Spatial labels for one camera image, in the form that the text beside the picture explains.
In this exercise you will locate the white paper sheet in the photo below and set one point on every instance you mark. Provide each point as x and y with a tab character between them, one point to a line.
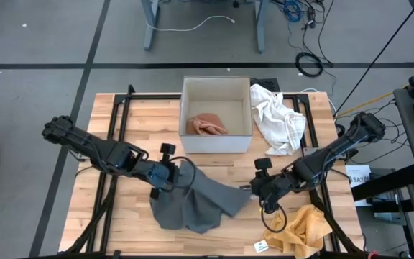
358	176

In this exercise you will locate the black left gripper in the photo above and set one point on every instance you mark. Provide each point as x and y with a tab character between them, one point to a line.
160	174

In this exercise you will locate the white checked towel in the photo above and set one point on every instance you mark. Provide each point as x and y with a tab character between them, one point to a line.
279	118

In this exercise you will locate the grey towel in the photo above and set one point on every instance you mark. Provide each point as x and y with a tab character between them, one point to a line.
200	205

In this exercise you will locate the pink towel with pale stripes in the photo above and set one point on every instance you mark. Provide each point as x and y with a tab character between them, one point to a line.
207	124

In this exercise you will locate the beige fabric box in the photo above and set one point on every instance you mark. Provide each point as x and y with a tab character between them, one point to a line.
214	144

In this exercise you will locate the thin black pole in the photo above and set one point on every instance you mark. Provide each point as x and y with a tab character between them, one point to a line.
373	64

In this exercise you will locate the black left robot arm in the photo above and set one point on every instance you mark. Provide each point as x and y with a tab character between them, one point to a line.
99	153

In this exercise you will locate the black perforated floor panel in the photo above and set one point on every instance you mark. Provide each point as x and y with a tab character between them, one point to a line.
269	85

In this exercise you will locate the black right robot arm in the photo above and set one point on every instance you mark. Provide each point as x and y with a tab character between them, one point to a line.
336	151

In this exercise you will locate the black aluminium table frame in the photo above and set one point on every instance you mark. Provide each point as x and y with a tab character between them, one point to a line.
149	96

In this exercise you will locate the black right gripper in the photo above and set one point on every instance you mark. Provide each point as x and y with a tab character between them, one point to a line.
270	187

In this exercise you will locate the yellow towel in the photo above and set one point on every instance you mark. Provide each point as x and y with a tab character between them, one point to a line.
300	234

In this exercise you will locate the grey desk leg frame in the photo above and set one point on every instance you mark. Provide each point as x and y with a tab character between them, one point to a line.
150	25

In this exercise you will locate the white label card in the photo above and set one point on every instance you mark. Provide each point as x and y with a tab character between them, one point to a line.
261	246

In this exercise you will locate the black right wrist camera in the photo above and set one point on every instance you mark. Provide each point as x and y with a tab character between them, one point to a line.
263	163

